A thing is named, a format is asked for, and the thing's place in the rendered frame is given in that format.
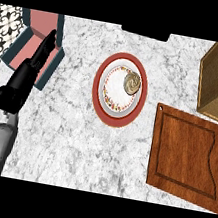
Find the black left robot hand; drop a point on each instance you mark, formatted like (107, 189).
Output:
(22, 79)

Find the brown wooden cutting board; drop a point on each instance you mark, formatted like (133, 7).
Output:
(185, 158)

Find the pink and teal box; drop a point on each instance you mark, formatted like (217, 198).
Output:
(38, 39)

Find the red rimmed white plate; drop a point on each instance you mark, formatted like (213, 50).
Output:
(116, 98)

